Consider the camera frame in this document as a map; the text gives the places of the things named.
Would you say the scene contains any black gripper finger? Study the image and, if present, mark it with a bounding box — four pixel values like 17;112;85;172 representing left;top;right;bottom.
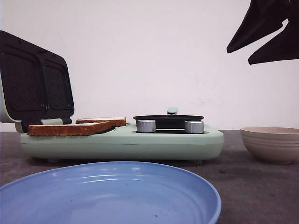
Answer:
248;20;299;65
227;0;299;53

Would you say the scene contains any small black frying pan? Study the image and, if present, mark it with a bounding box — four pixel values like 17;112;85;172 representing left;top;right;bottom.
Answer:
133;112;204;129

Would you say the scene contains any breakfast maker hinged lid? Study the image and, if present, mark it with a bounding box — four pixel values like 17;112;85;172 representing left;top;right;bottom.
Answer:
0;31;74;133

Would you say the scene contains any blue plate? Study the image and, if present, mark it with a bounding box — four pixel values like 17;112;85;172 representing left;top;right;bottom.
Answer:
0;161;221;224

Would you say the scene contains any right silver control knob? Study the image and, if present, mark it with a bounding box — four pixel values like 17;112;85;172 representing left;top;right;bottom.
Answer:
185;120;205;134

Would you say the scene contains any white bread slice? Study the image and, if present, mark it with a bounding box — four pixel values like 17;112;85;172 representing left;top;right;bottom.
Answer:
28;121;113;136
76;117;127;127

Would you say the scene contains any silver control knob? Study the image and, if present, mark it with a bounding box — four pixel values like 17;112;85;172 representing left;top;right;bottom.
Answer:
137;120;156;133
185;120;205;134

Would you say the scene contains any beige ribbed bowl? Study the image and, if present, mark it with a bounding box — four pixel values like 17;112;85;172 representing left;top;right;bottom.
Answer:
240;126;299;164

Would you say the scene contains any mint green breakfast maker base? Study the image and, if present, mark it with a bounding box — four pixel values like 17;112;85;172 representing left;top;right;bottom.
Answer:
20;124;224;161

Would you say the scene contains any left silver control knob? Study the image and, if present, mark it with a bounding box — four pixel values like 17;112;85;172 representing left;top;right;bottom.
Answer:
137;120;156;133

